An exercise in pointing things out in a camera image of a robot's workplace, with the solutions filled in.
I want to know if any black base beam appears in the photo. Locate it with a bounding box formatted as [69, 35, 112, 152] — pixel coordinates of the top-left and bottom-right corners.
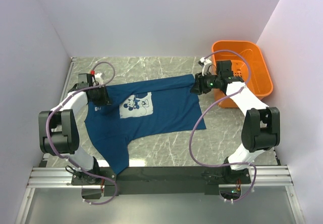
[65, 166, 251, 199]

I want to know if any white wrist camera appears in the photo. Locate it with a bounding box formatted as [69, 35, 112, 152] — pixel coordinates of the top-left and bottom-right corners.
[198, 57, 212, 76]
[90, 70, 105, 86]

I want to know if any blue t shirt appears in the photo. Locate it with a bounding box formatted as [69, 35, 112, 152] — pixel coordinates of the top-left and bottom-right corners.
[85, 74, 206, 174]

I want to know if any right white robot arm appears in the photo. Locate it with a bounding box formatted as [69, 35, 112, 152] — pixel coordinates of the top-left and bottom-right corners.
[190, 58, 280, 183]

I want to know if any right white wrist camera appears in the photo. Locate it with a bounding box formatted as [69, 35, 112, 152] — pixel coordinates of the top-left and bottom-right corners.
[198, 57, 212, 76]

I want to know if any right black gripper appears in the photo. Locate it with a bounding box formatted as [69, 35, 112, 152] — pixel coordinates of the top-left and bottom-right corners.
[190, 70, 221, 95]

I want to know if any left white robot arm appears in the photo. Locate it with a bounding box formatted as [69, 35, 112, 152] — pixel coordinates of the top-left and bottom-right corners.
[38, 83, 113, 185]

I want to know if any aluminium rail frame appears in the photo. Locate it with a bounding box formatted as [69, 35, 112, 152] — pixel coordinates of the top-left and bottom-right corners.
[16, 57, 305, 223]

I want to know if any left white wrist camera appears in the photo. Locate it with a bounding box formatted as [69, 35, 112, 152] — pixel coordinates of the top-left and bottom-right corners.
[90, 70, 105, 86]

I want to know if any orange plastic basket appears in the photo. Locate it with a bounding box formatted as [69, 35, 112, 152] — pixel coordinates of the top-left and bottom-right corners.
[212, 40, 273, 100]

